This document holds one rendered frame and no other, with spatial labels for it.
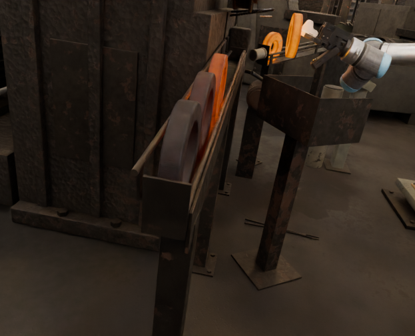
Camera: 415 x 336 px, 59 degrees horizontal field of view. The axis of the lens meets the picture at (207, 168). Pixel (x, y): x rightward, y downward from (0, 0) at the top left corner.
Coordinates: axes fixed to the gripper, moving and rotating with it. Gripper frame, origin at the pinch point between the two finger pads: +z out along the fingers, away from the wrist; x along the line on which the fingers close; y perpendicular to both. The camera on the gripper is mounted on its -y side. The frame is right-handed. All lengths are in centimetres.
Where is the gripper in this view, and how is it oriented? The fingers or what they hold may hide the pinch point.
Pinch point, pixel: (294, 30)
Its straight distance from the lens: 148.6
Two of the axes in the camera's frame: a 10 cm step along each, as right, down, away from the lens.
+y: 3.9, -8.1, -4.3
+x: -1.5, 4.1, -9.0
